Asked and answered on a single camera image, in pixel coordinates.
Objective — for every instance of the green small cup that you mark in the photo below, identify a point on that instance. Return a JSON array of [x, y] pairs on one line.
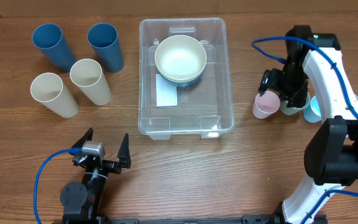
[[292, 110]]

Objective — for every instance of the cream tall cup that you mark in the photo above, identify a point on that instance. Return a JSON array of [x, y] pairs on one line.
[[87, 74], [49, 90]]

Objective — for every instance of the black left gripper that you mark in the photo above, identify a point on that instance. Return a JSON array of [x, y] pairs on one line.
[[123, 155]]

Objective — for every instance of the pink small cup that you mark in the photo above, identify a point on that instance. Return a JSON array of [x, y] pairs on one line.
[[265, 105]]

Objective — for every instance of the dark blue tall cup left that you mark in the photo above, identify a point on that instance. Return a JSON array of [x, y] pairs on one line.
[[49, 39]]

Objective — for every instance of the dark blue tall cup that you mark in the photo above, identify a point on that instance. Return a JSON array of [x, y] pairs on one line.
[[49, 39], [103, 38]]

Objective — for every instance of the white label in bin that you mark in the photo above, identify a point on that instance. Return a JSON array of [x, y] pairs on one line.
[[166, 94]]

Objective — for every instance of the cream bowl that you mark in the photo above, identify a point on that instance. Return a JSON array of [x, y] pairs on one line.
[[180, 51], [180, 74]]

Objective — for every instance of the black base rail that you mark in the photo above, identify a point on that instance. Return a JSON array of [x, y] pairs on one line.
[[245, 219]]

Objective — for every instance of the cream tall cup front left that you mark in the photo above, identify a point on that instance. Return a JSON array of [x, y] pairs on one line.
[[49, 90]]

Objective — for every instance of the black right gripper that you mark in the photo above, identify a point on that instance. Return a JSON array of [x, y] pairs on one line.
[[271, 78]]

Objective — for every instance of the light blue small cup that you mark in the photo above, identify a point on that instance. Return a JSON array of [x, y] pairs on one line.
[[312, 112]]

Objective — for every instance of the dark blue tall cup right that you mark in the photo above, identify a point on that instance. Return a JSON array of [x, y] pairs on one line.
[[103, 38]]

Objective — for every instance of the clear plastic storage bin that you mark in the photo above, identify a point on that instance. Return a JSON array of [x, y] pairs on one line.
[[205, 108]]

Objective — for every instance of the cream tall cup right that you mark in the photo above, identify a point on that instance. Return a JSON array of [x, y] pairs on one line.
[[87, 74]]

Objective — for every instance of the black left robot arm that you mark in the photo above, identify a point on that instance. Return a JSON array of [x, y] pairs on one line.
[[81, 200]]

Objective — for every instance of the cream bowl front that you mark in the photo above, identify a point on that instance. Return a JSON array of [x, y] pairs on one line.
[[180, 51]]

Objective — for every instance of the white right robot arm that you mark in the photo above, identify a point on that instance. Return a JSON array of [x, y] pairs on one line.
[[331, 157]]

